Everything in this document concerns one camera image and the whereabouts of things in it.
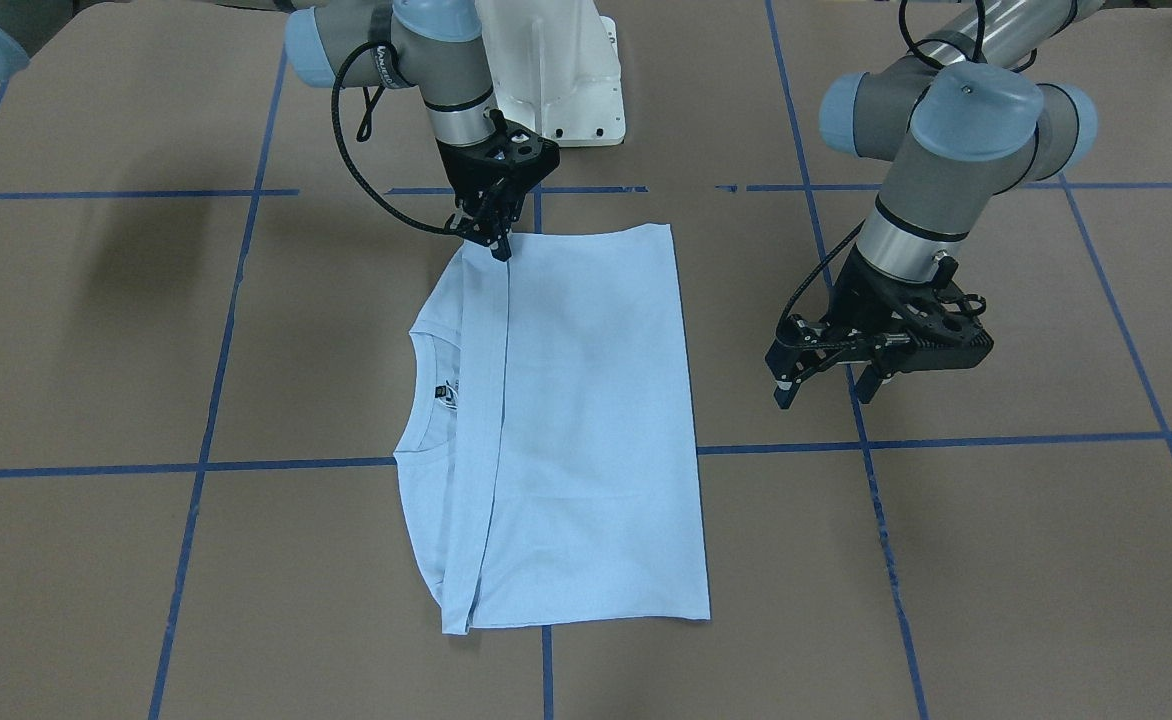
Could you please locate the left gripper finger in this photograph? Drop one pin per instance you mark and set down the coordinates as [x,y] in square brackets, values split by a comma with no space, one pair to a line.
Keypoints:
[797,354]
[876,373]

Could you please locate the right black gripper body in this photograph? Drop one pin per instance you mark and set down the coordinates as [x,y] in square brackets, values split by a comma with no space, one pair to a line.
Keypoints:
[468,183]

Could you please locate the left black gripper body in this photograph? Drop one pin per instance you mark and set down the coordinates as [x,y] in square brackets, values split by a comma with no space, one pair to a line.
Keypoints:
[860,293]

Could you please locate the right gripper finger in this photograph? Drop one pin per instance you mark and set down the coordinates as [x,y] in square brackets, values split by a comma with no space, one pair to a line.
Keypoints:
[471,229]
[499,230]

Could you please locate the light blue t-shirt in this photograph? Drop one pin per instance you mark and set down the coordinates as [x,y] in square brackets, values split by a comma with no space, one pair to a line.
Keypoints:
[565,488]

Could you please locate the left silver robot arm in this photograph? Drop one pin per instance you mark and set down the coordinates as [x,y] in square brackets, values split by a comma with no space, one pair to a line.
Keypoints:
[959,122]

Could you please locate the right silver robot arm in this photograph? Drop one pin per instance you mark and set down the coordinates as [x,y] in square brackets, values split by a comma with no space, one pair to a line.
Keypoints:
[433,46]

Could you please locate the shirt neck label tag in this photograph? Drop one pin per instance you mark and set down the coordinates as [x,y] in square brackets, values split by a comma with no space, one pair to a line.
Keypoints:
[447,395]

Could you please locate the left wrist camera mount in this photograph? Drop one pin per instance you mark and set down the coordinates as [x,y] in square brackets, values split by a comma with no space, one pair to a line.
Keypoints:
[944,325]

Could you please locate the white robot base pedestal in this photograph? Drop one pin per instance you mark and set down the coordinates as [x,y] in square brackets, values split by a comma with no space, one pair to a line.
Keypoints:
[556,69]

